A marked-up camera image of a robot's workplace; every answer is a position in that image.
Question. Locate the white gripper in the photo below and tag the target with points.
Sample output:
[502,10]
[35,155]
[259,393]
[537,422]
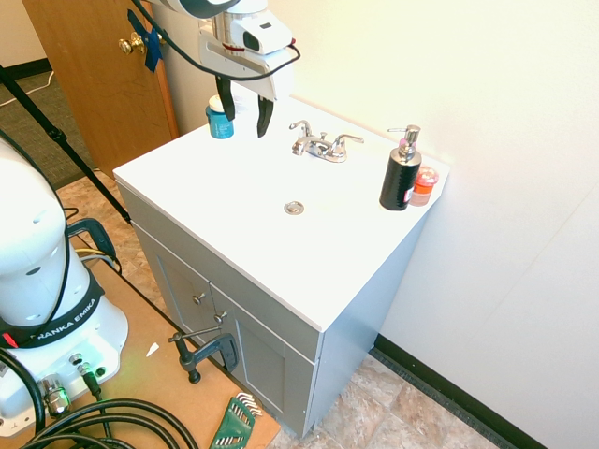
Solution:
[243,65]

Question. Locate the white Franka Panda arm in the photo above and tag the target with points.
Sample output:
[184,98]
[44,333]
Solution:
[33,262]

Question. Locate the teal jar with white lid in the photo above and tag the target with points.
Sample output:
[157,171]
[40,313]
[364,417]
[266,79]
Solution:
[220,120]

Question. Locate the white sink vanity top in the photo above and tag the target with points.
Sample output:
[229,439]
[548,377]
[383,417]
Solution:
[276,206]

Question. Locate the chrome sink drain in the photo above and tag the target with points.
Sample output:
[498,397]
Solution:
[294,207]

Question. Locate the blue painter tape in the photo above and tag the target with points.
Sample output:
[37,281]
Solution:
[149,37]

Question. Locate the brass door knob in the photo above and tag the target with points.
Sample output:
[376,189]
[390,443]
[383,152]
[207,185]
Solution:
[131,45]

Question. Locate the brown wooden door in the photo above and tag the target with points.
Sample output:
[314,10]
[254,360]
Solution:
[103,75]

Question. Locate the black soap pump dispenser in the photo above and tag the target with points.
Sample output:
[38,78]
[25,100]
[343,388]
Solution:
[398,177]

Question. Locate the black tripod leg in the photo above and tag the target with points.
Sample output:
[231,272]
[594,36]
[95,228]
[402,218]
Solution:
[61,140]

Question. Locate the orange jar with pink lid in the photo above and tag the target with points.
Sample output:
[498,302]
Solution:
[424,186]

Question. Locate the black C-clamp behind base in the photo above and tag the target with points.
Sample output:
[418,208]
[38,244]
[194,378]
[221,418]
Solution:
[96,234]

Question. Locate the round metal cabinet knob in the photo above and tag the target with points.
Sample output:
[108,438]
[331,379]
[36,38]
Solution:
[200,298]
[220,316]

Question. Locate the grey vanity cabinet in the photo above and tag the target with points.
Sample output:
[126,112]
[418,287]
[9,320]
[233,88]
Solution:
[262,327]

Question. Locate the black metal C-clamp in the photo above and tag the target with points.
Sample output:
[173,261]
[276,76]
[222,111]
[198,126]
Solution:
[206,351]

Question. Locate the wooden base board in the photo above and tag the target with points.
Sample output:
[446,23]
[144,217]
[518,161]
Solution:
[154,369]

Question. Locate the green hex key set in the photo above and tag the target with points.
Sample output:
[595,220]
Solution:
[235,420]

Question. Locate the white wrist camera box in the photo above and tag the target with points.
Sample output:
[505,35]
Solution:
[258,33]

